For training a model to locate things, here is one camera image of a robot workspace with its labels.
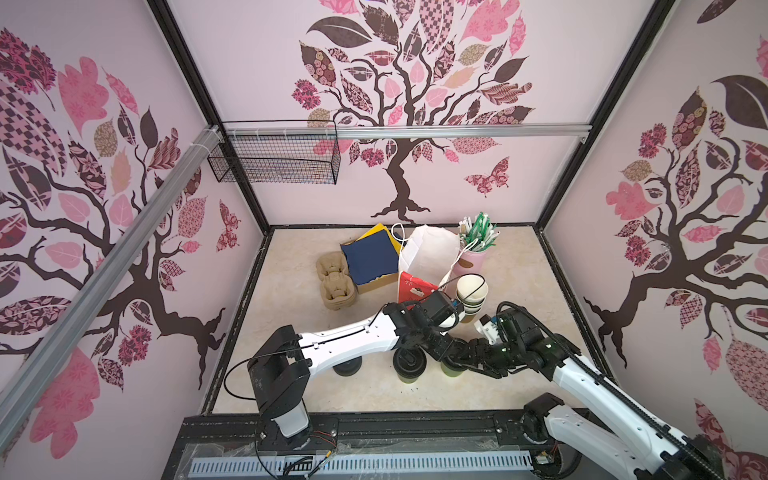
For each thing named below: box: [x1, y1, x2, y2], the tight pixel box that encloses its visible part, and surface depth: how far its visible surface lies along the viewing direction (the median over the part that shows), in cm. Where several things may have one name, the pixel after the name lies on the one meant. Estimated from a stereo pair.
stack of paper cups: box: [456, 274, 489, 323], surface depth 85 cm
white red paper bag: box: [398, 224, 461, 304], surface depth 87 cm
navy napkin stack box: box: [340, 223, 402, 295], surface depth 110 cm
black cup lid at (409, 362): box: [393, 347, 427, 379], surface depth 75 cm
